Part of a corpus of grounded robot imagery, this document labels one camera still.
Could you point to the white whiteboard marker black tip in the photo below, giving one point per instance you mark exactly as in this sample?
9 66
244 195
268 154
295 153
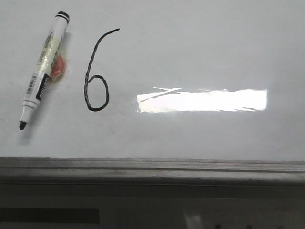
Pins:
44 67

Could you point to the white whiteboard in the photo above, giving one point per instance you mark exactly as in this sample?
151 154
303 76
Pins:
199 79

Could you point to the black rectangular label strip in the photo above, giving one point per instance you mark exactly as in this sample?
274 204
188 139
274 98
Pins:
50 215

